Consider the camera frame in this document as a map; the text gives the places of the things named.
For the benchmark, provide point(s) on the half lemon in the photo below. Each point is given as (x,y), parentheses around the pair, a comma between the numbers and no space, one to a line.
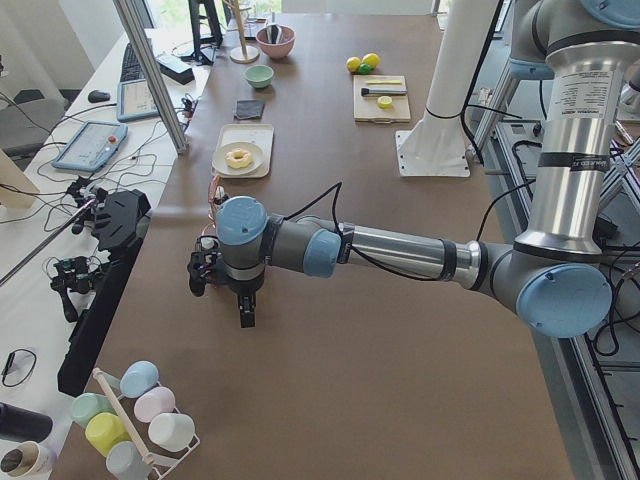
(385,102)

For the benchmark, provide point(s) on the black computer mouse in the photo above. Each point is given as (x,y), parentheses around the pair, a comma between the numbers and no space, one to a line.
(98,96)

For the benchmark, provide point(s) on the blue teach pendant near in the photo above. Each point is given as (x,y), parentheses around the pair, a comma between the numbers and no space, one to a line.
(92,146)

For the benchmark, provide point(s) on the copper wire bottle rack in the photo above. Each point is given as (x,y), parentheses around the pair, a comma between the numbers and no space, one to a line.
(216,197)

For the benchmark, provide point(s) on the black keyboard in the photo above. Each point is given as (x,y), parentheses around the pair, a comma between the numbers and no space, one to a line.
(131,69)

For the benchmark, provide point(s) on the white cup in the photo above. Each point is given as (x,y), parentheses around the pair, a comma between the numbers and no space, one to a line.
(172,431)

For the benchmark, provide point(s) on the cream rectangular tray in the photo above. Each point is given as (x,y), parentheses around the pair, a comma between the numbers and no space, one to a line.
(247,140)

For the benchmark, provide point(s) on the steel shaker in bowl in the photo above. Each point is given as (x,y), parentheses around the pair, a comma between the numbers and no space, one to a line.
(275,34)

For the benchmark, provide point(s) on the wooden stand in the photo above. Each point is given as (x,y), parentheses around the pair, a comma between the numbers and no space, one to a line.
(243,53)

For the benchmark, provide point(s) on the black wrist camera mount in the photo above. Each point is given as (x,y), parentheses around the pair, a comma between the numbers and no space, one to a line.
(203,266)

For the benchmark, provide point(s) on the grey folded cloth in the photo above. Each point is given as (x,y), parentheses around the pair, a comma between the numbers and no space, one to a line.
(249,109)

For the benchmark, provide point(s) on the steel muddler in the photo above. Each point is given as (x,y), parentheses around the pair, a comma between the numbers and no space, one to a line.
(370,92)

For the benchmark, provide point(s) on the blue teach pendant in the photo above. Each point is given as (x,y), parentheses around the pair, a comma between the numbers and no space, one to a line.
(134,101)
(92,146)

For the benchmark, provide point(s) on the white wire cup rack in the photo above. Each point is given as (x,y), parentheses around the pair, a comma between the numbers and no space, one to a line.
(162,461)

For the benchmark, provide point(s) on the blue teach pendant far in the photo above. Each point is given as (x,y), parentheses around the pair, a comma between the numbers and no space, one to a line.
(134,101)

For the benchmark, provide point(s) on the aluminium frame post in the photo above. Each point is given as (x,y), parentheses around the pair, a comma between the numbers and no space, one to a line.
(132,24)

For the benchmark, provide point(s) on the grey cup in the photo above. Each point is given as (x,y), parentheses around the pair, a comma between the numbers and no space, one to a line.
(124,462)

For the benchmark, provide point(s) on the white round plate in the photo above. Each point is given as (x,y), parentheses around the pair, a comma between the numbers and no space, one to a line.
(218,160)

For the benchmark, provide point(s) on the yellow lemon far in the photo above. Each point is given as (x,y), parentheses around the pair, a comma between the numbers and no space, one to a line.
(371,59)

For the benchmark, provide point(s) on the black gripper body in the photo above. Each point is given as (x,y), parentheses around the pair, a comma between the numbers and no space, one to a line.
(244,287)

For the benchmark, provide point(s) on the yellow plastic knife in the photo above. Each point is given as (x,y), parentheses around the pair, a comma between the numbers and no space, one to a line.
(384,81)

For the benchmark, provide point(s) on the yellow lemon near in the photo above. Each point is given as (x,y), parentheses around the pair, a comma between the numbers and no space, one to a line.
(353,63)

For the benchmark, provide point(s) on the black cylinder bottle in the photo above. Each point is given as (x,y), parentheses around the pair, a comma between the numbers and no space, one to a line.
(21,425)

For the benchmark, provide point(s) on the paper cup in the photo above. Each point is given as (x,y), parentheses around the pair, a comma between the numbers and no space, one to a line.
(28,459)

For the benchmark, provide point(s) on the blue cup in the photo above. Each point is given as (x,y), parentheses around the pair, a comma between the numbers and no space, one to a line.
(140,377)

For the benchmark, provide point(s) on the yellow cup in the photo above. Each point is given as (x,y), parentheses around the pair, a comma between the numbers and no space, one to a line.
(104,431)

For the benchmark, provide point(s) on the green cup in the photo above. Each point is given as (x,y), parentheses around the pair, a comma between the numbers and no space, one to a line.
(87,405)

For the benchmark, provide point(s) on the green bowl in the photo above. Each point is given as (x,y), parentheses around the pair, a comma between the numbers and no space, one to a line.
(259,76)

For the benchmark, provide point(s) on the glazed donut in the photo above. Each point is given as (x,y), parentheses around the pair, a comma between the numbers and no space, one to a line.
(238,158)

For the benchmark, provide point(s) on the green lime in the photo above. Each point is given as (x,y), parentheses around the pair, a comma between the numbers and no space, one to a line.
(365,69)

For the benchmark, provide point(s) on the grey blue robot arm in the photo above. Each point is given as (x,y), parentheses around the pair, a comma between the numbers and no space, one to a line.
(549,275)

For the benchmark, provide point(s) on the pink cup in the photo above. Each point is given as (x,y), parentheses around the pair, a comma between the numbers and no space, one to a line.
(156,401)

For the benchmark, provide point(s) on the yellow lemon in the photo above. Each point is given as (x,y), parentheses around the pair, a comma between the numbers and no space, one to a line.
(371,59)
(353,63)

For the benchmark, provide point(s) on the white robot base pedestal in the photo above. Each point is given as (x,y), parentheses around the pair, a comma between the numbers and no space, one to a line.
(436,147)

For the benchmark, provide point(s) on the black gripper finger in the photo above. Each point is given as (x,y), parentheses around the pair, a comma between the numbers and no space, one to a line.
(251,317)
(244,318)

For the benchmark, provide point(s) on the wooden cutting board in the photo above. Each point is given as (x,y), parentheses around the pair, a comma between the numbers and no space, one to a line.
(365,108)

